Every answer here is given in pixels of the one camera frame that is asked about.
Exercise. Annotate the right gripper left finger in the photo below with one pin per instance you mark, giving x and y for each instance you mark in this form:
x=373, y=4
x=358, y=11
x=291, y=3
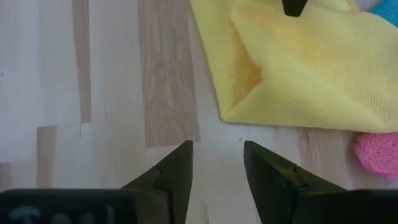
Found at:
x=178, y=174

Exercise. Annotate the pink microfiber towel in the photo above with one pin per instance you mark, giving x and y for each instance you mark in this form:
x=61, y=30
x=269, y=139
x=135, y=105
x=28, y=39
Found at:
x=379, y=154

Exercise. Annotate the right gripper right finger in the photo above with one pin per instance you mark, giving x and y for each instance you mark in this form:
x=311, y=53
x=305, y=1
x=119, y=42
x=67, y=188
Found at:
x=270, y=186

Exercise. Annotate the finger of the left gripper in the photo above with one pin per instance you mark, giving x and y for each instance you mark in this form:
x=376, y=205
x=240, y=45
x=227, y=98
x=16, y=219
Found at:
x=293, y=7

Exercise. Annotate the light blue microfiber towel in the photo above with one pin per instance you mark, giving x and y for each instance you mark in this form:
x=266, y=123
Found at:
x=388, y=11

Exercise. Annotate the yellow microfiber towel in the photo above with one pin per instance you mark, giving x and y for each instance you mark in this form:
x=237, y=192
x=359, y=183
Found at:
x=311, y=77

